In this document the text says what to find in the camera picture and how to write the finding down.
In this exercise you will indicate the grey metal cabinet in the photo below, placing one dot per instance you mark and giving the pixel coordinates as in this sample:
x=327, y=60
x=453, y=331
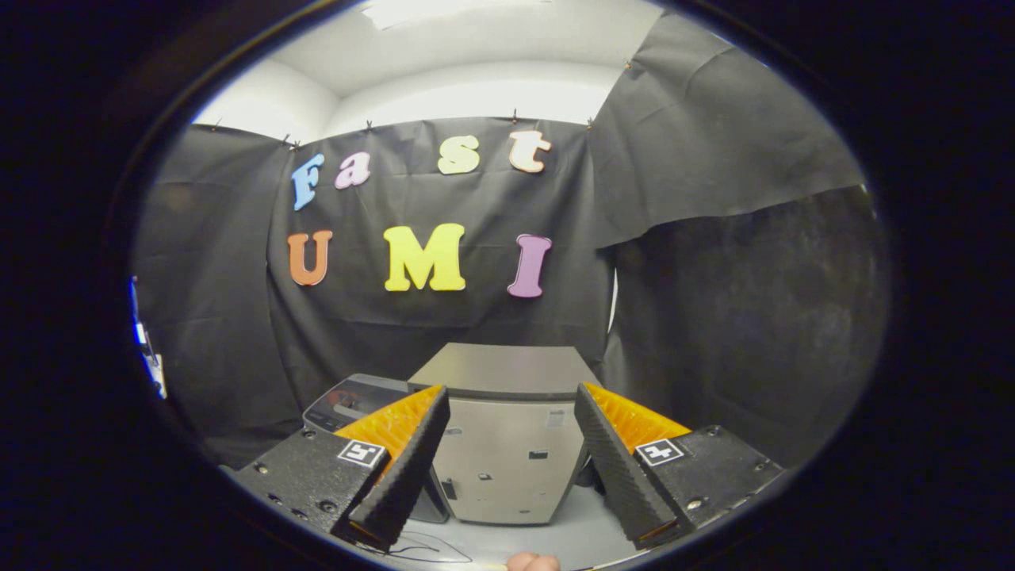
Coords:
x=507, y=452

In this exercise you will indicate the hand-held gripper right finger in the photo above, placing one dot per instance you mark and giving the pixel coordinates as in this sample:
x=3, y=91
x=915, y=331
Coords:
x=618, y=476

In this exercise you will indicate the dark grey washing machine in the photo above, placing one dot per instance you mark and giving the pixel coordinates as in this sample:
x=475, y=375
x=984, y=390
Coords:
x=438, y=506

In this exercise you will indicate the black backdrop cloth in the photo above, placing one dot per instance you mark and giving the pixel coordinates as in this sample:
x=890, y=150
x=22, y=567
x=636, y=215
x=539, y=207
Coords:
x=674, y=198

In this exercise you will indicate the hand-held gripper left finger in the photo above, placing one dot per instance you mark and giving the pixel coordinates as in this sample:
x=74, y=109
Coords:
x=404, y=476

